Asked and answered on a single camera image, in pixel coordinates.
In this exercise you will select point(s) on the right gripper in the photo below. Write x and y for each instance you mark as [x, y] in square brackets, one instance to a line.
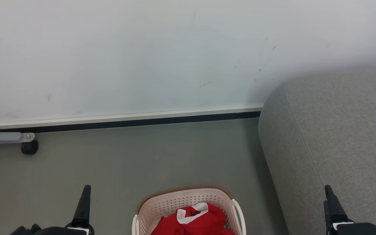
[361, 229]

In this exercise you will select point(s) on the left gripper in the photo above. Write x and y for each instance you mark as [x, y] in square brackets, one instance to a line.
[54, 231]

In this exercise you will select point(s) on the red garment with white collar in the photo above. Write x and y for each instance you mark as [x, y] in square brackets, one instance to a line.
[201, 222]

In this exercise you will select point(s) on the grey fabric sofa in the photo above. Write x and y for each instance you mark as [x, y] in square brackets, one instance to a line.
[338, 137]

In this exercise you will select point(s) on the white perforated plastic laundry basket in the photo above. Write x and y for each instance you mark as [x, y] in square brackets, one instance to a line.
[162, 205]

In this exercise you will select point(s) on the black caster wheel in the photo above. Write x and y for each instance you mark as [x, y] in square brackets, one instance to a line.
[29, 147]

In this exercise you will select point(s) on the grey metal stand leg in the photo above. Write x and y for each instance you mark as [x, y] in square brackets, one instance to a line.
[2, 137]

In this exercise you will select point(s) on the wall baseboard strip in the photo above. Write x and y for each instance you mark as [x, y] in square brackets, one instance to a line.
[126, 119]

